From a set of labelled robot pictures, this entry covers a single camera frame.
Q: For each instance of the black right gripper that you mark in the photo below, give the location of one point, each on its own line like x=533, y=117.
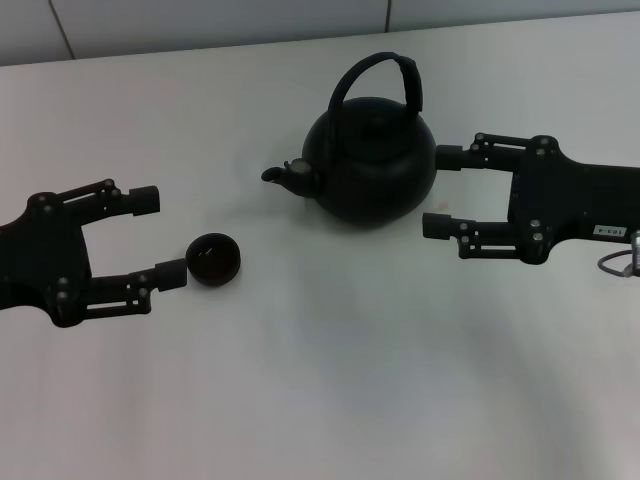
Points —
x=570, y=200

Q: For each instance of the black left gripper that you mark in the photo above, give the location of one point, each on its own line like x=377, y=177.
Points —
x=42, y=265

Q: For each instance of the small dark brown teacup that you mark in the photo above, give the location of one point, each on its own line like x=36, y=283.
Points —
x=214, y=260

